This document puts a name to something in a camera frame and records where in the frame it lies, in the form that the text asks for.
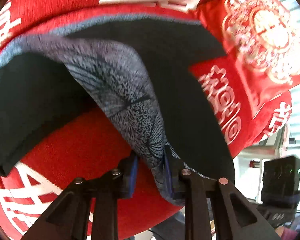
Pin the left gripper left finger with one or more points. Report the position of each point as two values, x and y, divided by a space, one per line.
88 207

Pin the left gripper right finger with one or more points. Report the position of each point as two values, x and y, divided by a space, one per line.
234 216

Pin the black pants blue patterned trim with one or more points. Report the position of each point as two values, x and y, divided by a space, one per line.
136 68

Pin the operator's jeans legs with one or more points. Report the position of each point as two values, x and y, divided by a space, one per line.
172 228

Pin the red wedding sofa cover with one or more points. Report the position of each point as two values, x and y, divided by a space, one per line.
89 145

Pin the red embroidered satin pillow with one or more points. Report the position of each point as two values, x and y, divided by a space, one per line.
262 40

